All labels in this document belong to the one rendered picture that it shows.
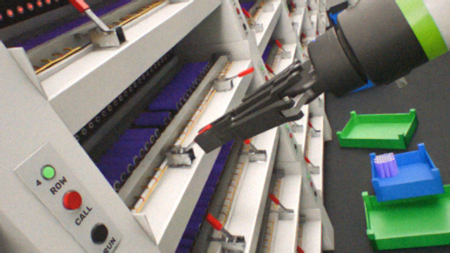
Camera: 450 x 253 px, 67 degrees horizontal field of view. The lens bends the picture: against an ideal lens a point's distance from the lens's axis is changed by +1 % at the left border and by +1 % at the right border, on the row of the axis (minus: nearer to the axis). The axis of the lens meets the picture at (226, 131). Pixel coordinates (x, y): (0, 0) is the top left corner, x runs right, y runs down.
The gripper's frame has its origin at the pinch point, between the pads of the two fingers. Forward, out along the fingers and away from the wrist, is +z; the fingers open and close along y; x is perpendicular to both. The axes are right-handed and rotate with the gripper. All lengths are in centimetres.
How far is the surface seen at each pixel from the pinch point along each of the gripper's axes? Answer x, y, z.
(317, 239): -61, 36, 22
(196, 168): -2.8, -1.2, 6.8
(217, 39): 6.5, 44.7, 10.8
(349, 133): -77, 116, 16
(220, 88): -0.5, 25.7, 9.2
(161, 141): 2.8, 2.5, 11.5
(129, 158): 4.3, -1.5, 15.2
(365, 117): -76, 122, 6
